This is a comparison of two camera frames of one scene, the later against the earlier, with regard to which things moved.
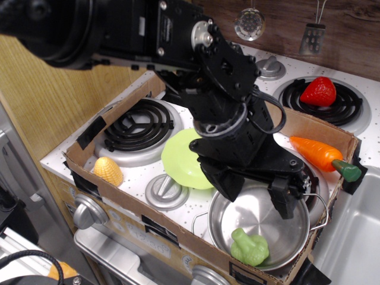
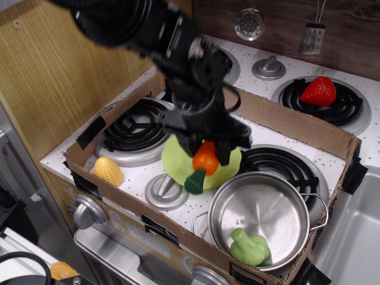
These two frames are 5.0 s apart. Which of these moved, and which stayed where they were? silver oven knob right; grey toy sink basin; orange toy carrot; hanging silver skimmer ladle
Moved: orange toy carrot
Stayed: grey toy sink basin; silver oven knob right; hanging silver skimmer ladle
